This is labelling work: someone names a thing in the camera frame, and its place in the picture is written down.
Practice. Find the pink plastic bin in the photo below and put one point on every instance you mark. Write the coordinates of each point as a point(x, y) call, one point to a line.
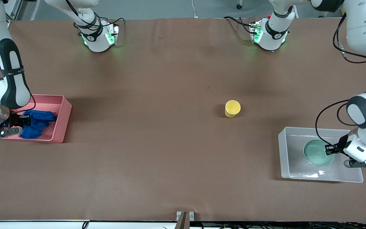
point(60, 127)

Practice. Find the aluminium frame corner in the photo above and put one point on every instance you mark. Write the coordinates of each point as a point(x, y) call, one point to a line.
point(17, 9)

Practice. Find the yellow cup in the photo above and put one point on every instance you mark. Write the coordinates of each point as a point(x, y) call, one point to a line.
point(232, 108)

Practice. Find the brown post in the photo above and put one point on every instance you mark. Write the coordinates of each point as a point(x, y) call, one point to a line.
point(183, 221)

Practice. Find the blue cloth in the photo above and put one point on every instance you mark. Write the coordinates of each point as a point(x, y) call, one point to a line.
point(38, 122)

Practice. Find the brown paper table cover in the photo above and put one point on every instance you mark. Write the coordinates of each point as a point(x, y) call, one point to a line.
point(170, 95)

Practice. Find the black caster wheel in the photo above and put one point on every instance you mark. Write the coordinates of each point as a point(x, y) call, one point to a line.
point(240, 6)

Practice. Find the mint green bowl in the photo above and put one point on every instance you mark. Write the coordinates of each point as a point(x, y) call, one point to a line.
point(315, 154)

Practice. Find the clear plastic box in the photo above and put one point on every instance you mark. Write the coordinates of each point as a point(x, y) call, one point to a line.
point(291, 165)

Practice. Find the silver metal bracket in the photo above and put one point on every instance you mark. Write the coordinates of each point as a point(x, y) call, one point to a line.
point(192, 216)

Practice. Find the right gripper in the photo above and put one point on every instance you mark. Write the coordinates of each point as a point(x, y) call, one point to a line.
point(15, 120)

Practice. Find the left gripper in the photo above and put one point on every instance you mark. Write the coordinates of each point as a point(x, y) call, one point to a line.
point(337, 147)

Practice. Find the white table edge rail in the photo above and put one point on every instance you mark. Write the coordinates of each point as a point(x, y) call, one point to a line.
point(43, 225)

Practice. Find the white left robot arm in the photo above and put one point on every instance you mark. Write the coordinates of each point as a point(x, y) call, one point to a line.
point(364, 28)

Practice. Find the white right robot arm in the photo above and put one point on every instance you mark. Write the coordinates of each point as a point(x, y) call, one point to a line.
point(21, 82)

